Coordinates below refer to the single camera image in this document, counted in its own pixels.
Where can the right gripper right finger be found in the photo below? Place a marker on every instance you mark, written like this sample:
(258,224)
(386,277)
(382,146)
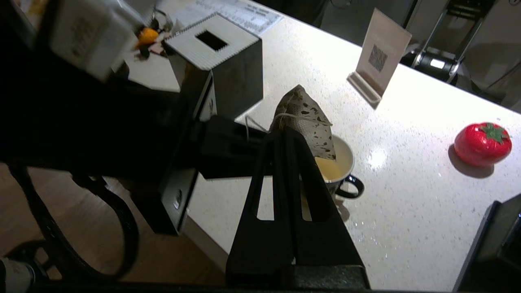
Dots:
(325,244)

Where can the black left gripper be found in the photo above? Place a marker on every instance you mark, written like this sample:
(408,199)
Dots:
(142,134)

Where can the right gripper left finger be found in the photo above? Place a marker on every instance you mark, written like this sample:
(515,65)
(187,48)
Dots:
(264,244)

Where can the grey tea bag wrapper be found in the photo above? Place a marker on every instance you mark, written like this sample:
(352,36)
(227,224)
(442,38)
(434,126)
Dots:
(305,118)

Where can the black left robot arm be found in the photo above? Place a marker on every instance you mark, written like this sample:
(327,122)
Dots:
(20,122)

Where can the black glossy tissue box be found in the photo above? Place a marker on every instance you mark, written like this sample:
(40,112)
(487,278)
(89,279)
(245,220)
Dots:
(236,73)

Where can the black mug white inside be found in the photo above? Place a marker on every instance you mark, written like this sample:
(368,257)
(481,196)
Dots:
(346,162)

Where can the brown snack packet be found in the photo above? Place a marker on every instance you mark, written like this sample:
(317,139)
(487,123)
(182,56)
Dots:
(158,48)

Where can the printed paper sheet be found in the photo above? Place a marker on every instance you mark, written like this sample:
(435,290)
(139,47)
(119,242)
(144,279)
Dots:
(244,14)

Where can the yellow toy corn cob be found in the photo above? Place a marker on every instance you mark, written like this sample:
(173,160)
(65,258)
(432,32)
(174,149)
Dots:
(147,36)

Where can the black rectangular serving tray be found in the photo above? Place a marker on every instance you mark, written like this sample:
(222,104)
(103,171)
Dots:
(488,280)

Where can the black compartment sachet box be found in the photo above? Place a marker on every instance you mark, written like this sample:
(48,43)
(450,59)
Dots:
(504,228)

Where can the QR code sign stand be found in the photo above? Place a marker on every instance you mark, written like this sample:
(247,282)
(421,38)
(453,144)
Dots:
(382,53)

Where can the red tomato-shaped timer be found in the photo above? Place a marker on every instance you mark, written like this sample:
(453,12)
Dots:
(482,144)

